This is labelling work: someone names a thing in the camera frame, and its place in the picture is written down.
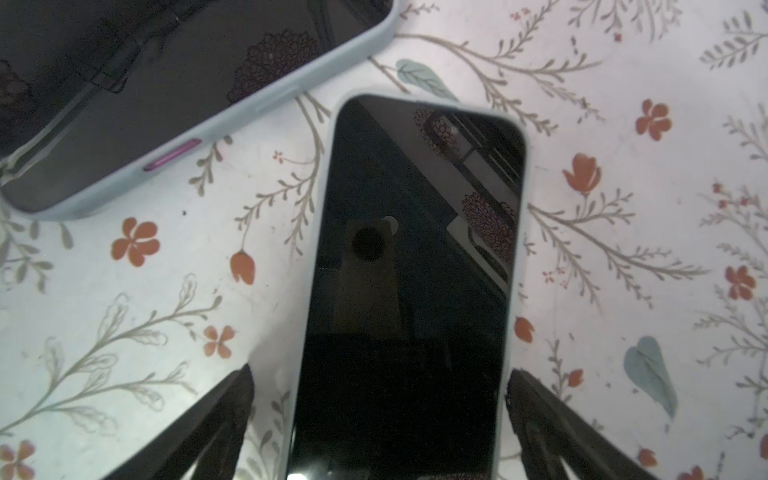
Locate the large phone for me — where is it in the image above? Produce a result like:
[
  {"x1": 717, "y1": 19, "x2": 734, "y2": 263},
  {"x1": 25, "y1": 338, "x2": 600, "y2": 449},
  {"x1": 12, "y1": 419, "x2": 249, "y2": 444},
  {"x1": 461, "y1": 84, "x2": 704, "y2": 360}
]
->
[{"x1": 1, "y1": 0, "x2": 398, "y2": 220}]

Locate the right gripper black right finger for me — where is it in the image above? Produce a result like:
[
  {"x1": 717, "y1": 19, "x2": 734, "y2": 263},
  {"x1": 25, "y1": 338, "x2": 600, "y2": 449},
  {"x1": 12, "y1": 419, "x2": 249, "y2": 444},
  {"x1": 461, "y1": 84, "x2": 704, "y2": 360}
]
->
[{"x1": 505, "y1": 369, "x2": 653, "y2": 480}]

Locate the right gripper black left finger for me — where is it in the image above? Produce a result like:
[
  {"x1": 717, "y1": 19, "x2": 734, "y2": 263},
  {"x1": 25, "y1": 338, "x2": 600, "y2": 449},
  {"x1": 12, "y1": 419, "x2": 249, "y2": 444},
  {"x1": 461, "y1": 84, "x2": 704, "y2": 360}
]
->
[{"x1": 106, "y1": 364, "x2": 254, "y2": 480}]

